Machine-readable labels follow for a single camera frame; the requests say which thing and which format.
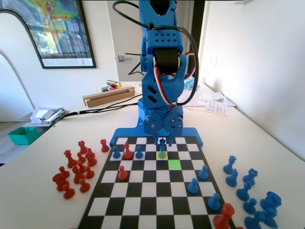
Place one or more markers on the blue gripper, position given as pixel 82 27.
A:
pixel 163 124

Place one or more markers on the blue chess king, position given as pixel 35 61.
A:
pixel 162 150

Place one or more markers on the blue chess pawn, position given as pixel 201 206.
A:
pixel 203 173
pixel 139 153
pixel 214 202
pixel 116 153
pixel 193 187
pixel 249 207

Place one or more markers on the red chess bishop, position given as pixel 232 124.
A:
pixel 77 176
pixel 127 152

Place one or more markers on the red chess rook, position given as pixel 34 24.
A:
pixel 104 146
pixel 83 148

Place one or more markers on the blue chess queen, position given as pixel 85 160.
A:
pixel 230 165

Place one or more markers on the red chess queen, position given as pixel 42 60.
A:
pixel 69 159

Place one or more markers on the red chess king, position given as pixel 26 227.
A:
pixel 224 217

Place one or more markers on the white paper packet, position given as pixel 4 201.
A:
pixel 139 86

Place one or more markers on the blue white patterned pouch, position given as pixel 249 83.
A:
pixel 189 83

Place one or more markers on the white plastic bag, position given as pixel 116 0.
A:
pixel 209 96

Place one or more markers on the printed paper sheet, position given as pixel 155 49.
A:
pixel 216 107

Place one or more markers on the long cardboard box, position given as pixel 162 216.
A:
pixel 108 97

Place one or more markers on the shiny yellow green tube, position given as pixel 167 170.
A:
pixel 114 83

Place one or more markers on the colorful marker set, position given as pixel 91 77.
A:
pixel 108 88

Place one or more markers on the black white chessboard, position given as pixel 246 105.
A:
pixel 152 190

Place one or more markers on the black zip tie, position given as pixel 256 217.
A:
pixel 132 54

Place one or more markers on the white door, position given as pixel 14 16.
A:
pixel 124 28

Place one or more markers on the pile of silver packets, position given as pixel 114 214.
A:
pixel 45 114

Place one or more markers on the framed map poster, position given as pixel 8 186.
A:
pixel 64 35

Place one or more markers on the green plastic bin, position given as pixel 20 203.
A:
pixel 23 137

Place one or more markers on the white arched panel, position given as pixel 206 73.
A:
pixel 14 71

